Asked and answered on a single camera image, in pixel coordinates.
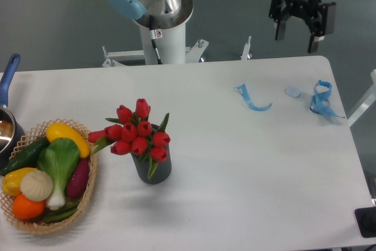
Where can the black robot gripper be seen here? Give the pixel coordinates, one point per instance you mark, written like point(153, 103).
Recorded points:
point(318, 16)

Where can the red tulip bouquet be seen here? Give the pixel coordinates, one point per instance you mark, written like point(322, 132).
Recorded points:
point(132, 133)

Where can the dark grey ribbed vase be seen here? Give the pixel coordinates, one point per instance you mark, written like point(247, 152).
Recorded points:
point(150, 153)

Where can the blue tangled ribbon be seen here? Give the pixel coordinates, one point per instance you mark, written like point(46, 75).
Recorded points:
point(320, 103)

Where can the blue curved plastic strip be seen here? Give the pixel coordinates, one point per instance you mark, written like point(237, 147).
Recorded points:
point(243, 91)

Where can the black device at edge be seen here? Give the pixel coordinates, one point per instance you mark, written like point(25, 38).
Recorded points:
point(366, 221)

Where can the purple sweet potato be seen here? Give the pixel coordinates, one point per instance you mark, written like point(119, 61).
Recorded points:
point(78, 181)

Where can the green bok choy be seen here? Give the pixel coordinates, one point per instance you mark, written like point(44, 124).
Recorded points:
point(59, 161)

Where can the woven wicker basket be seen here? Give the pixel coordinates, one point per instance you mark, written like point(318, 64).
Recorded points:
point(36, 226)

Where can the green cucumber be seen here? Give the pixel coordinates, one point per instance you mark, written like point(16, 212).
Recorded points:
point(27, 157)

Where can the cream white onion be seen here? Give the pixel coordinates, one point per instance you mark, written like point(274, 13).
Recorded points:
point(36, 185)

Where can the green beans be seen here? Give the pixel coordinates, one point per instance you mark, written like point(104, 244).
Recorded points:
point(60, 214)

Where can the yellow bell pepper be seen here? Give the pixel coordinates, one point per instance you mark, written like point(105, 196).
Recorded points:
point(11, 182)

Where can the orange fruit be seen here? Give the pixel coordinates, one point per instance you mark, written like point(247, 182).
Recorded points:
point(25, 209)

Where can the white table frame leg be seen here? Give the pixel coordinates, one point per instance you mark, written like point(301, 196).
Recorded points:
point(363, 103)

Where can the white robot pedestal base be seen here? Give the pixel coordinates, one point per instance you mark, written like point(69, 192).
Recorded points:
point(160, 46)

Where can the blue handled saucepan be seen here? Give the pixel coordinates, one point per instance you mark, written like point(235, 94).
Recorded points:
point(11, 131)

